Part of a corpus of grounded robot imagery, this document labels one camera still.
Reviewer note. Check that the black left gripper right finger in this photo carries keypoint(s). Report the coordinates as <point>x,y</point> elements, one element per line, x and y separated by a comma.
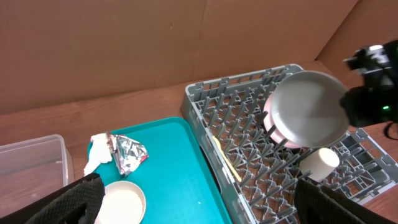
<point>318,204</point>

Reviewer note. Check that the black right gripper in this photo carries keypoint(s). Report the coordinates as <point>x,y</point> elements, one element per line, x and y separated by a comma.
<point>375,101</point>

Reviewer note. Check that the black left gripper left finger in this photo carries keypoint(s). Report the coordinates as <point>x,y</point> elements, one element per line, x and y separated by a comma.
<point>78,202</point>

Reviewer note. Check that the white paper cup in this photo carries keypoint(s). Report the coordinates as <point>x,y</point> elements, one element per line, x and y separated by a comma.
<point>320,164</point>

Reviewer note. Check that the grey bowl of rice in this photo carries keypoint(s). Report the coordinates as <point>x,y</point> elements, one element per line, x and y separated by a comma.
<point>123,203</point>

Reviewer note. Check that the white napkin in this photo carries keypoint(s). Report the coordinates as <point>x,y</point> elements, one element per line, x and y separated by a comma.
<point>98,154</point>

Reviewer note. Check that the foil wrapper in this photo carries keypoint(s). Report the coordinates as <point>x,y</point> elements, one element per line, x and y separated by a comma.
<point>127,153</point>

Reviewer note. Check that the small grey plate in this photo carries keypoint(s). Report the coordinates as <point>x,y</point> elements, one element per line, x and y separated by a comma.
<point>306,109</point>

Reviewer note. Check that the yellow plastic spoon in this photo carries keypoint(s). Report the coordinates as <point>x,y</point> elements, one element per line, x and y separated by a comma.
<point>229,164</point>

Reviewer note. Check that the large pinkish white plate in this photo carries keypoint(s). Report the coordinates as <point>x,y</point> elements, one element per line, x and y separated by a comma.
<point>276,135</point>

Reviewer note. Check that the grey plastic dishwasher rack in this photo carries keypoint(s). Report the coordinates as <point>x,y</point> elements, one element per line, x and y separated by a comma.
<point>231,109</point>

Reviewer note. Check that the clear plastic bin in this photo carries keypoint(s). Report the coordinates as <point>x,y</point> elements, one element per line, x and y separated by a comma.
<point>33,169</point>

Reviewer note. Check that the teal serving tray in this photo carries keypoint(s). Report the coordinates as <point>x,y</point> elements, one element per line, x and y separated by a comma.
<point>175,179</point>

